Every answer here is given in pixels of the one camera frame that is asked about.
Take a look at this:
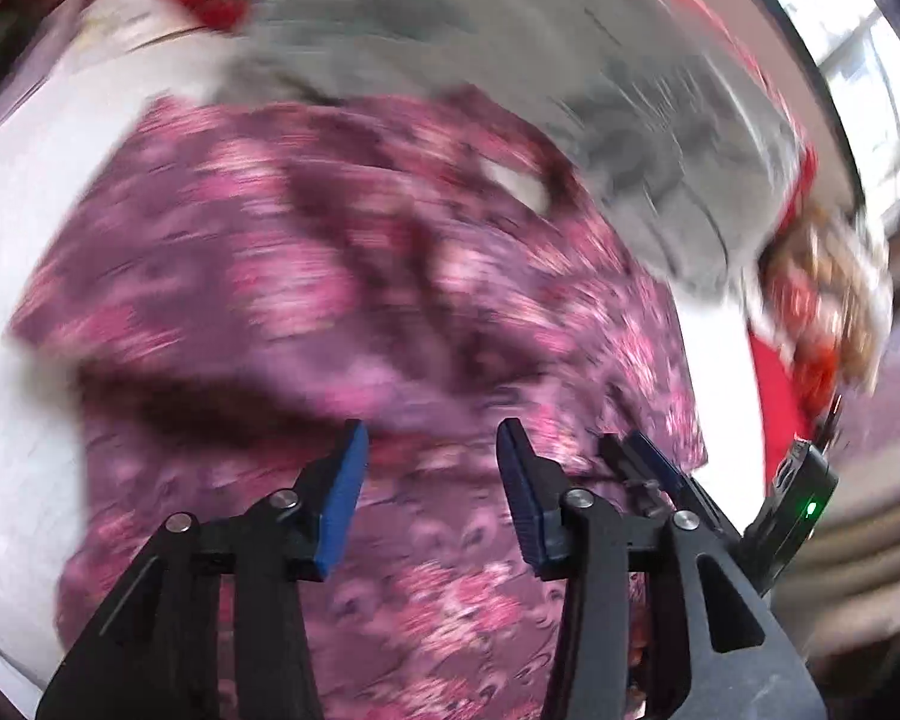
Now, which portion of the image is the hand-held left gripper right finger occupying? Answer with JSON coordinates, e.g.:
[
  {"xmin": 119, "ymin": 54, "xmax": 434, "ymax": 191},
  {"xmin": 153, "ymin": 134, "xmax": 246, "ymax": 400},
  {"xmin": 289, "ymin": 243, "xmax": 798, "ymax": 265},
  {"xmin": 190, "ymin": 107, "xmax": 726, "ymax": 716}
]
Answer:
[{"xmin": 497, "ymin": 418, "xmax": 827, "ymax": 720}]

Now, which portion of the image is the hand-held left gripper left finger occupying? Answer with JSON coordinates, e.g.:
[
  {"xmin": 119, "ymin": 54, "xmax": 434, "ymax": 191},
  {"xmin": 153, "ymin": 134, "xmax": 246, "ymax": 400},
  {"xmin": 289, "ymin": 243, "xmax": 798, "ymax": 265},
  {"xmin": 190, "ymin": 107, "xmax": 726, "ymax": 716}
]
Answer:
[{"xmin": 36, "ymin": 420, "xmax": 370, "ymax": 720}]

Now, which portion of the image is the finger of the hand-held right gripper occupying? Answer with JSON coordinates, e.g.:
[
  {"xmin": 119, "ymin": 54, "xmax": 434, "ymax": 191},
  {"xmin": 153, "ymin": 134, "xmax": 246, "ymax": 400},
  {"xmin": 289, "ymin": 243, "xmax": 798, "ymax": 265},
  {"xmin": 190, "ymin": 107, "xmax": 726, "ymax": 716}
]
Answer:
[{"xmin": 598, "ymin": 431, "xmax": 743, "ymax": 541}]

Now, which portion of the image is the white cloth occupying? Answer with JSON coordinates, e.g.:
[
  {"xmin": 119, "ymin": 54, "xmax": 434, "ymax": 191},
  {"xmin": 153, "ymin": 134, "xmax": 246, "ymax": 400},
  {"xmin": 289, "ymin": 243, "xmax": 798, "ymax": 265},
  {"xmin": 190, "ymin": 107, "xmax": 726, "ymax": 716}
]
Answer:
[{"xmin": 82, "ymin": 0, "xmax": 233, "ymax": 91}]

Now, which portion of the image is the purple floral garment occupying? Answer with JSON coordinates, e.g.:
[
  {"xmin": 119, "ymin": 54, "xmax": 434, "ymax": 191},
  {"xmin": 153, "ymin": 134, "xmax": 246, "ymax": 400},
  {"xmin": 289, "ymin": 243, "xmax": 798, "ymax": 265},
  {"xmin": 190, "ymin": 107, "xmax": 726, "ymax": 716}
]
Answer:
[{"xmin": 7, "ymin": 86, "xmax": 710, "ymax": 720}]

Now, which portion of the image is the cream floral cloth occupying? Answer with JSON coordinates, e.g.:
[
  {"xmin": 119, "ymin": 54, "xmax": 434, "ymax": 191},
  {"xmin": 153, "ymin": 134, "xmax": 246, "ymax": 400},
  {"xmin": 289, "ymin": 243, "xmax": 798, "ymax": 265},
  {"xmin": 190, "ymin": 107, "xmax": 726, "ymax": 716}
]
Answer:
[{"xmin": 757, "ymin": 202, "xmax": 895, "ymax": 406}]

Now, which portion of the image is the plain red cloth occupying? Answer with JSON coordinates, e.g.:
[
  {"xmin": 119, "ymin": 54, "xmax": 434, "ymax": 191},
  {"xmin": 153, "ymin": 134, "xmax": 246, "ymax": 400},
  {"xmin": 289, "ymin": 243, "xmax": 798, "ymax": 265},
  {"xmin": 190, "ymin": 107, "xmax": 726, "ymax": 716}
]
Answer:
[{"xmin": 748, "ymin": 330, "xmax": 815, "ymax": 458}]

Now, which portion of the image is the window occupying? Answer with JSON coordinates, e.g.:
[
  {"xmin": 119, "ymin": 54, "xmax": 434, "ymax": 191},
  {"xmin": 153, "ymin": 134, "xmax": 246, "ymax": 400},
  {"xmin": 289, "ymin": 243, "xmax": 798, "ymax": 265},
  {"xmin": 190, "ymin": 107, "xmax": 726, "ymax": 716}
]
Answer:
[{"xmin": 735, "ymin": 0, "xmax": 900, "ymax": 211}]

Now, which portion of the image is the grey floral pillow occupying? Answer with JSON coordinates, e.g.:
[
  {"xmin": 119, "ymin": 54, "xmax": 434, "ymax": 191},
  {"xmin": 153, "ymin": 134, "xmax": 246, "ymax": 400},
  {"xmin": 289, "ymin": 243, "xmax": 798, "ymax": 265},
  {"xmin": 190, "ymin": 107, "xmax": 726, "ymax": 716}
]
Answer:
[{"xmin": 210, "ymin": 0, "xmax": 803, "ymax": 301}]

